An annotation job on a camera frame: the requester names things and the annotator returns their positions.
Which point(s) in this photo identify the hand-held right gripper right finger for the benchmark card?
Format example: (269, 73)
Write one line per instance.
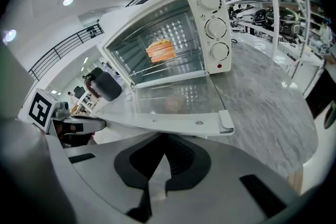
(223, 186)

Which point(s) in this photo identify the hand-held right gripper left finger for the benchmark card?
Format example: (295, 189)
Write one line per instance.
(105, 178)

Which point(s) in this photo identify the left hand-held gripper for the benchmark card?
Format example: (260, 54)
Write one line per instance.
(39, 110)

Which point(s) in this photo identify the wooden slat board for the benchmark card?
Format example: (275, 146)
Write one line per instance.
(295, 182)

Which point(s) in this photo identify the orange layered food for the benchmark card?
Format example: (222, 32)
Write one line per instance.
(161, 51)

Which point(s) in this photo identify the round ceiling lamp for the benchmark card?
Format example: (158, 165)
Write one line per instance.
(67, 1)
(10, 35)

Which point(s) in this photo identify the dark oval device on pole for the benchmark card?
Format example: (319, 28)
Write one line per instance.
(330, 115)

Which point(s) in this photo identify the row of black white helmets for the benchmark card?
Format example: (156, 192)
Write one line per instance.
(262, 14)

